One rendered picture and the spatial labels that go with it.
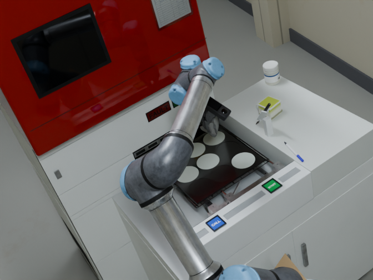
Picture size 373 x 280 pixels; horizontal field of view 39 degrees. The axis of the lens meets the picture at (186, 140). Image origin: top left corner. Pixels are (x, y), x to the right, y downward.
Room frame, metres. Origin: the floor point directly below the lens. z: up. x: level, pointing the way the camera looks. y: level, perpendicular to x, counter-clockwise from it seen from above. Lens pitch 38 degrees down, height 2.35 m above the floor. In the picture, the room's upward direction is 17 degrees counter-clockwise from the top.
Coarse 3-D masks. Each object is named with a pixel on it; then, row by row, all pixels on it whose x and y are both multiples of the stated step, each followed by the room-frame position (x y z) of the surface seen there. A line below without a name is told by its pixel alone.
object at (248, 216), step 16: (272, 176) 1.44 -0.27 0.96; (288, 176) 1.42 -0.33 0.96; (304, 176) 1.39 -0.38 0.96; (256, 192) 1.38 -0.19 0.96; (288, 192) 1.36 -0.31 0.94; (304, 192) 1.38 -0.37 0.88; (224, 208) 1.35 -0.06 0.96; (240, 208) 1.33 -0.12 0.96; (256, 208) 1.30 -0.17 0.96; (272, 208) 1.32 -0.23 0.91; (288, 208) 1.35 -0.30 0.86; (240, 224) 1.27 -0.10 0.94; (256, 224) 1.29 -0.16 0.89; (272, 224) 1.32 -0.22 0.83; (208, 240) 1.22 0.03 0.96; (224, 240) 1.24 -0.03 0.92; (240, 240) 1.26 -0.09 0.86; (224, 256) 1.23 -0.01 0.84
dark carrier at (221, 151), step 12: (204, 144) 1.81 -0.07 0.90; (216, 144) 1.79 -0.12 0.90; (228, 144) 1.77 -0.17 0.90; (240, 144) 1.74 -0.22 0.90; (228, 156) 1.69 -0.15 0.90; (216, 168) 1.64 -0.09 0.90; (228, 168) 1.62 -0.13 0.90; (204, 180) 1.59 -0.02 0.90; (216, 180) 1.57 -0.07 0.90; (228, 180) 1.55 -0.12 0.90; (192, 192) 1.54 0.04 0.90; (204, 192) 1.52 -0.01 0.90
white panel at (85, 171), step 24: (168, 96) 1.90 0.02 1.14; (120, 120) 1.81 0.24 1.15; (144, 120) 1.84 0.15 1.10; (168, 120) 1.88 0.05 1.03; (72, 144) 1.72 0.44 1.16; (96, 144) 1.76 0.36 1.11; (120, 144) 1.79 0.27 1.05; (144, 144) 1.83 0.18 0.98; (48, 168) 1.67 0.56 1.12; (72, 168) 1.71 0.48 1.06; (96, 168) 1.74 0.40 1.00; (120, 168) 1.78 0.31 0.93; (72, 192) 1.69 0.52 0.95; (96, 192) 1.72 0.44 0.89; (72, 216) 1.67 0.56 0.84
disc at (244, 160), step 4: (244, 152) 1.69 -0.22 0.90; (236, 156) 1.68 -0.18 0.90; (240, 156) 1.67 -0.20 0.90; (244, 156) 1.66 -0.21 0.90; (248, 156) 1.65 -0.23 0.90; (252, 156) 1.65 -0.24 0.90; (232, 160) 1.66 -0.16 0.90; (236, 160) 1.65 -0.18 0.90; (240, 160) 1.64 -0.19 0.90; (244, 160) 1.64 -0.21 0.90; (248, 160) 1.63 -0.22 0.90; (252, 160) 1.62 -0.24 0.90; (236, 164) 1.63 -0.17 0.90; (240, 164) 1.62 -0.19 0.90; (244, 164) 1.61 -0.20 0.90; (248, 164) 1.60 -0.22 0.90; (252, 164) 1.60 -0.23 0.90; (240, 168) 1.60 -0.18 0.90
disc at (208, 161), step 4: (204, 156) 1.74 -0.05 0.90; (208, 156) 1.73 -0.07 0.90; (212, 156) 1.72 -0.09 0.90; (216, 156) 1.71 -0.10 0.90; (200, 160) 1.72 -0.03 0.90; (204, 160) 1.71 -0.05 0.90; (208, 160) 1.70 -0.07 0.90; (212, 160) 1.70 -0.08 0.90; (216, 160) 1.69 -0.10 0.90; (200, 164) 1.69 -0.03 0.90; (204, 164) 1.68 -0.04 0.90; (208, 164) 1.68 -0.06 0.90; (212, 164) 1.67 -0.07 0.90; (216, 164) 1.66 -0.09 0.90; (204, 168) 1.66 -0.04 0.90; (208, 168) 1.65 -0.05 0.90
